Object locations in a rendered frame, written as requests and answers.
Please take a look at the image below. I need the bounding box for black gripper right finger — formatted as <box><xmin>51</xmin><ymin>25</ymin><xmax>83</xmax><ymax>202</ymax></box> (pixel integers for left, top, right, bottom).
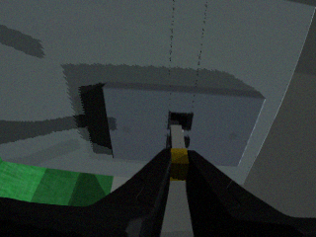
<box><xmin>186</xmin><ymin>150</ymin><xmax>316</xmax><ymax>237</ymax></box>

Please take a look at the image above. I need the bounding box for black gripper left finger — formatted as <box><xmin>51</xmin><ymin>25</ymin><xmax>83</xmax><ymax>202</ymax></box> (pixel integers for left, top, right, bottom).
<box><xmin>0</xmin><ymin>149</ymin><xmax>173</xmax><ymax>237</ymax></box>

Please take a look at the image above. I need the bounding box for dark grey panel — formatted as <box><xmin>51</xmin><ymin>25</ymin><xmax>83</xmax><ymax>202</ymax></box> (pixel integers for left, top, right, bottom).
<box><xmin>0</xmin><ymin>0</ymin><xmax>316</xmax><ymax>185</ymax></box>

